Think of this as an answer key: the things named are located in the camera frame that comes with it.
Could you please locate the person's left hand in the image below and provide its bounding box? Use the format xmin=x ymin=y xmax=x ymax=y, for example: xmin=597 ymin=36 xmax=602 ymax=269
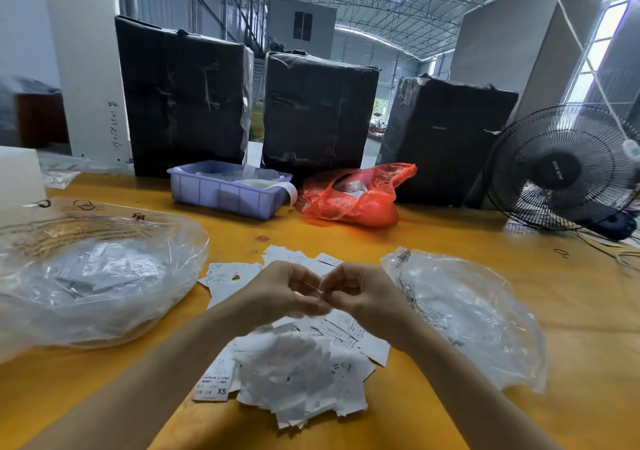
xmin=236 ymin=261 xmax=333 ymax=330

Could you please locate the person's right hand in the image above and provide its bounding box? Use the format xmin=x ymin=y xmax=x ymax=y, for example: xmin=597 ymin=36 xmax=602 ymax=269
xmin=319 ymin=261 xmax=419 ymax=348

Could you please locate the pile of white labels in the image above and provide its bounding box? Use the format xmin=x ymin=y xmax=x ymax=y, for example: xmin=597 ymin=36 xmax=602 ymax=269
xmin=193 ymin=245 xmax=392 ymax=430

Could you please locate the clear plastic bag black print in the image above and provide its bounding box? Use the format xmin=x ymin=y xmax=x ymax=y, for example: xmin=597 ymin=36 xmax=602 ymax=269
xmin=381 ymin=247 xmax=549 ymax=394

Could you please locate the large clear bag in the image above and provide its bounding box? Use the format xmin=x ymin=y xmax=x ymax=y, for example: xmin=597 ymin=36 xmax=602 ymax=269
xmin=0 ymin=197 xmax=211 ymax=364

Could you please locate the person's left forearm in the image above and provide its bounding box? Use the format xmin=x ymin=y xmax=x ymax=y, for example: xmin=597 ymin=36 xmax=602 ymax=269
xmin=20 ymin=307 xmax=263 ymax=450

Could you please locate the person's right forearm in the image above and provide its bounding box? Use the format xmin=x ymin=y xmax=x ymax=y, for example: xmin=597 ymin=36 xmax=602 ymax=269
xmin=392 ymin=319 xmax=563 ymax=450

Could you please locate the red plastic bag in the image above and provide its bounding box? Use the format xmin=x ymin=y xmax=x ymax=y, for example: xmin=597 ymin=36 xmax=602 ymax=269
xmin=296 ymin=162 xmax=418 ymax=230

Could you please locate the blue plastic bin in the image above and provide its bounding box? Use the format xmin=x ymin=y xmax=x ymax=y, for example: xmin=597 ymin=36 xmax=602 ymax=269
xmin=168 ymin=160 xmax=298 ymax=220

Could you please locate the large black wrapped bale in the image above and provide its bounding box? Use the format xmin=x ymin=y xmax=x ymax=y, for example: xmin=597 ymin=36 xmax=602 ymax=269
xmin=114 ymin=15 xmax=255 ymax=178
xmin=377 ymin=74 xmax=519 ymax=208
xmin=262 ymin=51 xmax=380 ymax=178

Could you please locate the black table fan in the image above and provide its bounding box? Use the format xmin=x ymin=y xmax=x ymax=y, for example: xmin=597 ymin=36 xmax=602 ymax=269
xmin=485 ymin=103 xmax=640 ymax=242

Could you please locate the grey cabin with window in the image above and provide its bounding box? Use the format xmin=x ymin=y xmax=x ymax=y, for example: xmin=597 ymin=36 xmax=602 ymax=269
xmin=267 ymin=0 xmax=338 ymax=60

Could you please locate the white foam box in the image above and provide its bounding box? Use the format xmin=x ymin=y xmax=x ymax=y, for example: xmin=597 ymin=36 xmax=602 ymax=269
xmin=0 ymin=146 xmax=47 ymax=212

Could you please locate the brown wooden cabinet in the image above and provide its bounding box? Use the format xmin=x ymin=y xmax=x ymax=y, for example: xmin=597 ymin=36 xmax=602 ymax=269
xmin=16 ymin=93 xmax=69 ymax=148

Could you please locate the white pillar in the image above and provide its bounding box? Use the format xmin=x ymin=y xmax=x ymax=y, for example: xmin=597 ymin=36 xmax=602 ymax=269
xmin=40 ymin=0 xmax=133 ymax=166

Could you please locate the bundle of cables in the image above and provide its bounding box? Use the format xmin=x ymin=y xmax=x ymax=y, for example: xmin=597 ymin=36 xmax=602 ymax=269
xmin=580 ymin=229 xmax=640 ymax=271

